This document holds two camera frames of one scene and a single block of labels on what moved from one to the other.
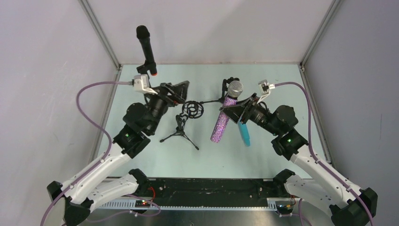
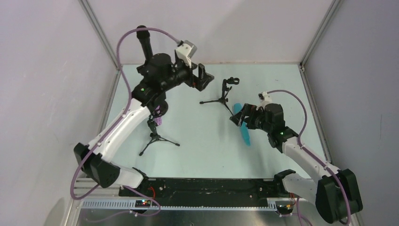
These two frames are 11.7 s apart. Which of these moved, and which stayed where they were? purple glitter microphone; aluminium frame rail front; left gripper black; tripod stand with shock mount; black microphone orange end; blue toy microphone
Moved: tripod stand with shock mount; left gripper black; purple glitter microphone
Stayed: aluminium frame rail front; black microphone orange end; blue toy microphone
